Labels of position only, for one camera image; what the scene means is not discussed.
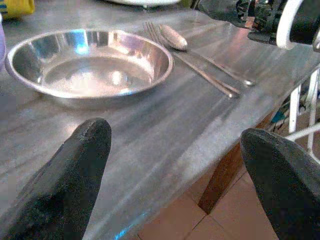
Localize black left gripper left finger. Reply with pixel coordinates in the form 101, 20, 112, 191
0, 117, 112, 240

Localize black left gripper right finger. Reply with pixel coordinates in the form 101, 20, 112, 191
240, 127, 320, 240

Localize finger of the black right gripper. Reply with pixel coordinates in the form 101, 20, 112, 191
194, 0, 251, 28

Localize silver spoon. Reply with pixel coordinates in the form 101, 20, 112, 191
159, 24, 257, 87

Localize brown wooden table leg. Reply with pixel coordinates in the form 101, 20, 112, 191
197, 142, 248, 216

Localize white kitchen food processor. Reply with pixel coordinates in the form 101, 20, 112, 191
107, 0, 182, 7

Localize silver fork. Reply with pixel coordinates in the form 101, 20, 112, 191
142, 21, 241, 98

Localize stainless steel plate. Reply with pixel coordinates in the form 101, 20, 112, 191
4, 28, 174, 100

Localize large purple plastic bowl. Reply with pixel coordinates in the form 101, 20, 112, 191
0, 13, 6, 72

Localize yellow kitchen wipes pack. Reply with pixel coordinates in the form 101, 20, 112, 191
0, 0, 36, 21

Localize white metal rack frame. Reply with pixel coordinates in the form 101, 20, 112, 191
287, 68, 320, 165

